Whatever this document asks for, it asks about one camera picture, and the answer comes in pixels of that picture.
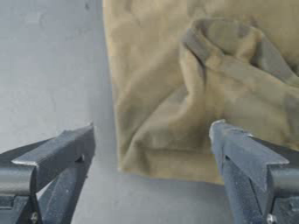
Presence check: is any camouflage t-shirt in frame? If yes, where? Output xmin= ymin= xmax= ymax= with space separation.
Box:
xmin=101 ymin=0 xmax=299 ymax=186

